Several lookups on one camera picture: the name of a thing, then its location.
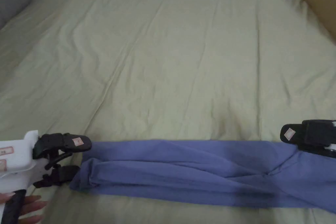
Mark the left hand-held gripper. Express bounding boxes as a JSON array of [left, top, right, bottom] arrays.
[[0, 130, 93, 224]]

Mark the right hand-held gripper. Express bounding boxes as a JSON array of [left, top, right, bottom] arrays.
[[280, 120, 336, 158]]

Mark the blue garment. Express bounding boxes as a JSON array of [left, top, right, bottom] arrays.
[[69, 138, 336, 214]]

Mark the person's left hand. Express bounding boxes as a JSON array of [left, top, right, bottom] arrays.
[[0, 192, 49, 224]]

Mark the brown cardboard panel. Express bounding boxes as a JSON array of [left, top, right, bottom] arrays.
[[302, 0, 336, 44]]

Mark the bed with pale green sheet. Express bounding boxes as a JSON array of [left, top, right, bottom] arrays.
[[0, 0, 336, 224]]

